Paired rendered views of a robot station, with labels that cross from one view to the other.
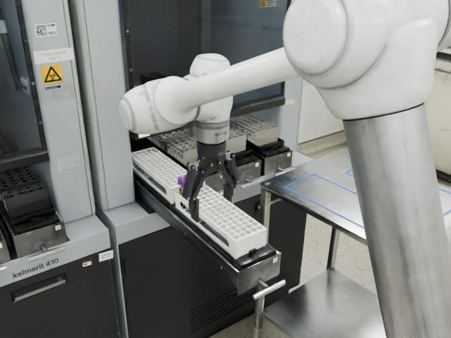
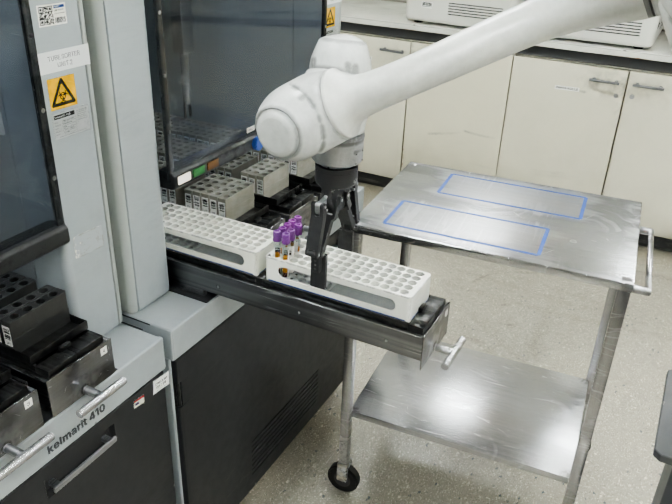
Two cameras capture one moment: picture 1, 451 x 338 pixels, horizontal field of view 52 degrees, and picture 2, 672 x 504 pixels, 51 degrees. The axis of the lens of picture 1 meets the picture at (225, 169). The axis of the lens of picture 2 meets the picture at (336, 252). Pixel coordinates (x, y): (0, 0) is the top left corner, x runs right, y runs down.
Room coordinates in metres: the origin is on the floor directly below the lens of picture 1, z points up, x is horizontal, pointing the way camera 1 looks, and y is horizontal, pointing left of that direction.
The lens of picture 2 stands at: (0.06, 0.56, 1.48)
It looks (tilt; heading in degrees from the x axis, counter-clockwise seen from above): 28 degrees down; 332
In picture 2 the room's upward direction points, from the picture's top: 2 degrees clockwise
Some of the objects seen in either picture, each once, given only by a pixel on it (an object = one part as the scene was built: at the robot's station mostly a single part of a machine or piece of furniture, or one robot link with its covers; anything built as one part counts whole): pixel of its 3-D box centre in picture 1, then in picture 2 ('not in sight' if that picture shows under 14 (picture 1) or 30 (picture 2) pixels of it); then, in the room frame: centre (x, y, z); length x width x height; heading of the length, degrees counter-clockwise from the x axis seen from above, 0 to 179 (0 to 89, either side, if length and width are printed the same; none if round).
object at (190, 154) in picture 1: (196, 155); (236, 202); (1.43, 0.10, 0.85); 0.12 x 0.02 x 0.06; 126
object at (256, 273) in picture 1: (192, 213); (284, 285); (1.17, 0.10, 0.78); 0.73 x 0.14 x 0.09; 36
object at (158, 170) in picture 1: (162, 174); (209, 239); (1.31, 0.20, 0.83); 0.30 x 0.10 x 0.06; 36
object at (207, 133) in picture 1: (211, 128); (337, 146); (1.08, 0.04, 1.09); 0.09 x 0.09 x 0.06
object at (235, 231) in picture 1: (217, 218); (346, 279); (1.06, 0.02, 0.83); 0.30 x 0.10 x 0.06; 36
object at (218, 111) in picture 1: (207, 87); (337, 85); (1.07, 0.05, 1.20); 0.13 x 0.11 x 0.16; 131
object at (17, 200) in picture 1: (27, 201); (37, 320); (1.11, 0.55, 0.85); 0.12 x 0.02 x 0.06; 126
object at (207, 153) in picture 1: (211, 155); (335, 186); (1.08, 0.04, 1.01); 0.08 x 0.07 x 0.09; 126
